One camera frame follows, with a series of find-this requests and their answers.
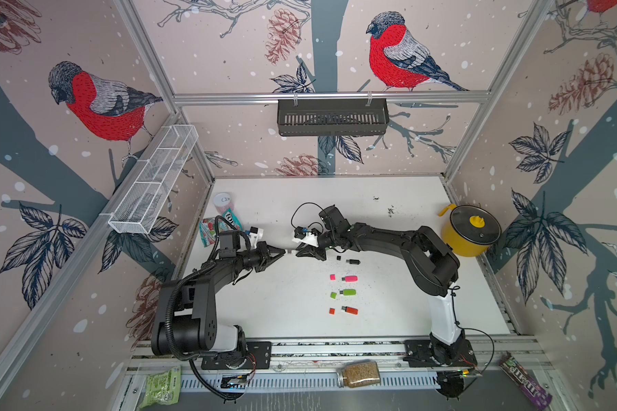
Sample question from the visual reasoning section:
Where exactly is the yellow pot with black lid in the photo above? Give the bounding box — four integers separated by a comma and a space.
438, 204, 502, 257

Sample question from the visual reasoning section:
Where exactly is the white wire mesh shelf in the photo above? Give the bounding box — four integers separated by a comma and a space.
108, 124, 198, 235

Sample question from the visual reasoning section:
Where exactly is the glass jar of seeds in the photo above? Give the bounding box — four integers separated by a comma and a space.
337, 361, 382, 389

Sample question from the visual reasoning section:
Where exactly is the red usb drive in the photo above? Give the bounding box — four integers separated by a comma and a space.
341, 306, 358, 315

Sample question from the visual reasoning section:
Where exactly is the green candy packet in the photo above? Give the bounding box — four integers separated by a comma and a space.
200, 209, 243, 247

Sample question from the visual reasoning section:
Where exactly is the black wire basket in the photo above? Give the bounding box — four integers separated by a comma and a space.
277, 99, 390, 137

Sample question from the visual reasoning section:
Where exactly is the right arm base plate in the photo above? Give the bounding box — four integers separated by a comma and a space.
403, 335, 478, 368

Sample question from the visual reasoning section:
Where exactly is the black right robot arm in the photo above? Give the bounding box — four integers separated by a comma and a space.
291, 205, 469, 366

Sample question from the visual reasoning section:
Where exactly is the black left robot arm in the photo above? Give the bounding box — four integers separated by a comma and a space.
151, 231, 286, 361

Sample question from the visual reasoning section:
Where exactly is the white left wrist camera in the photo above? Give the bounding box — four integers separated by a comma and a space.
249, 226, 264, 246

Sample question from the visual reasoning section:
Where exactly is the purple candy bar wrapper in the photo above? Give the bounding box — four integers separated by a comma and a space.
499, 352, 553, 411

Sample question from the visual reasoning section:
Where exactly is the pink can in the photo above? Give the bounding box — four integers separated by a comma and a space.
213, 192, 233, 215

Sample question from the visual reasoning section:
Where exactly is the green snack bag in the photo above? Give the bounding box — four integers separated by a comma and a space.
139, 366, 182, 409

